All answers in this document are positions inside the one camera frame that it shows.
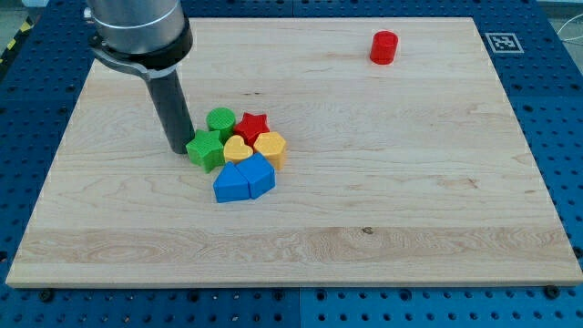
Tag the yellow heart block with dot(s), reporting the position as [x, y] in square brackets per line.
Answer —
[236, 150]

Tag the black cylindrical pointer tool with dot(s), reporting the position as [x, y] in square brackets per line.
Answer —
[167, 95]

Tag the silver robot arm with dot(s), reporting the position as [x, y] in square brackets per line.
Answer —
[143, 38]

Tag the white fiducial marker tag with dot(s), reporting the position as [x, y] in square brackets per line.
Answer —
[504, 43]

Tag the blue pentagon block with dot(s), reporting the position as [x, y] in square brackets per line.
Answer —
[259, 173]

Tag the wooden board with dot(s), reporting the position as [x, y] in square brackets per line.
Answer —
[415, 173]

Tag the blue triangle block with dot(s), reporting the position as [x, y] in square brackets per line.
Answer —
[231, 185]

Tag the yellow hexagon block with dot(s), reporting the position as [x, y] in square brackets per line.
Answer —
[273, 147]

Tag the red cylinder block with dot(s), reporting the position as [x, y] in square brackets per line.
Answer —
[384, 47]

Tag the green star block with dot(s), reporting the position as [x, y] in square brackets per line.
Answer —
[206, 150]

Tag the green cylinder block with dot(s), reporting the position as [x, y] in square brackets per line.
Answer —
[222, 120]

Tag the red star block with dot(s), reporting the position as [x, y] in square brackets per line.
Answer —
[251, 126]

